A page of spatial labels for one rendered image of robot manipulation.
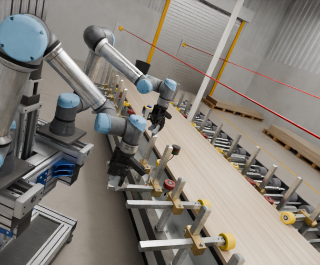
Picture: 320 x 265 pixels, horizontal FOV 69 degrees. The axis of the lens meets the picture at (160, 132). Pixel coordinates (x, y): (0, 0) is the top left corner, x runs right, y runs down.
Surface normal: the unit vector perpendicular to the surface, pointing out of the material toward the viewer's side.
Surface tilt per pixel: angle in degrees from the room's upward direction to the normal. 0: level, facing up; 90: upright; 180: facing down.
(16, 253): 0
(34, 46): 82
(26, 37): 83
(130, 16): 90
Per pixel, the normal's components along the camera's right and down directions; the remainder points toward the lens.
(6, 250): 0.34, -0.87
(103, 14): 0.29, 0.47
